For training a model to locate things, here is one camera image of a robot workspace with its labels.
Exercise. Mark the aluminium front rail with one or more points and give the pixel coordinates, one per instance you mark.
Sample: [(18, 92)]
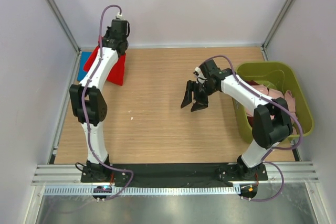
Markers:
[(290, 172)]

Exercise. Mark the red t-shirt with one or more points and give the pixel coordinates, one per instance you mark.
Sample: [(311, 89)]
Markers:
[(118, 72)]

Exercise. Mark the olive green plastic bin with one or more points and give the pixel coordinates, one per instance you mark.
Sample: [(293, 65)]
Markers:
[(278, 76)]

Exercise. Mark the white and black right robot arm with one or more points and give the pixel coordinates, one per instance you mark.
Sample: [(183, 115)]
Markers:
[(271, 120)]

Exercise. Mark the pink t-shirt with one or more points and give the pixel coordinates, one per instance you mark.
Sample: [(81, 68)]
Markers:
[(274, 93)]

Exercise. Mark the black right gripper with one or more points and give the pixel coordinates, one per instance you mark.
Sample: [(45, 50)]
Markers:
[(200, 103)]

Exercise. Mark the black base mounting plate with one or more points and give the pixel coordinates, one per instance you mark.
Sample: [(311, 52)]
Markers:
[(182, 175)]

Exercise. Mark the white slotted cable duct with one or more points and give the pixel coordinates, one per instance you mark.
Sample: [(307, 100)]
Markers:
[(104, 190)]

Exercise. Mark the dark maroon t-shirt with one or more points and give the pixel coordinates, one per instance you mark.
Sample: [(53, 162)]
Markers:
[(250, 120)]

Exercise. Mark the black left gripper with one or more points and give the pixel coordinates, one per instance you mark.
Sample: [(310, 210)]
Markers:
[(107, 33)]

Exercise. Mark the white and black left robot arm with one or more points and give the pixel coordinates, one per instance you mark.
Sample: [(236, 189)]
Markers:
[(88, 104)]

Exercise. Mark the folded blue t-shirt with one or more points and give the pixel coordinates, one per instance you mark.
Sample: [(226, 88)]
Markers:
[(83, 59)]

